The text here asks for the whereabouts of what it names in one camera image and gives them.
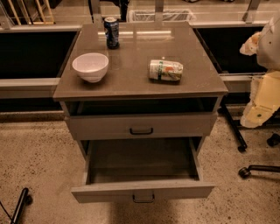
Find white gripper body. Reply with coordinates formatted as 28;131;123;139
241;71;280;129

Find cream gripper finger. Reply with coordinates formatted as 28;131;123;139
240;31;261;56

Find grey drawer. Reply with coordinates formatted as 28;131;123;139
72;137;214;203
66;113;217;140

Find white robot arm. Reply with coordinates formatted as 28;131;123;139
240;13;280;128

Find grey drawer cabinet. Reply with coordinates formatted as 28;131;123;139
52;22;229;187

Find black chair base right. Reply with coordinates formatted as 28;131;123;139
238;134;280;179

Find lying green white can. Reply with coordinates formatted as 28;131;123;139
148;59;184;81

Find upright dark blue can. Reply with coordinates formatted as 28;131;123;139
104;17;119;49

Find white bowl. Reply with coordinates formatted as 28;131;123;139
72;52;109;83

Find wooden chair legs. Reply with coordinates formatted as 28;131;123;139
1;0;55;25

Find black chair leg left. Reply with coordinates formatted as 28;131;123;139
0;187;33;224

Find black table leg frame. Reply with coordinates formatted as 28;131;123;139
219;101;280;152

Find white wire basket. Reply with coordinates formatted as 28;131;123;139
127;9;196;23

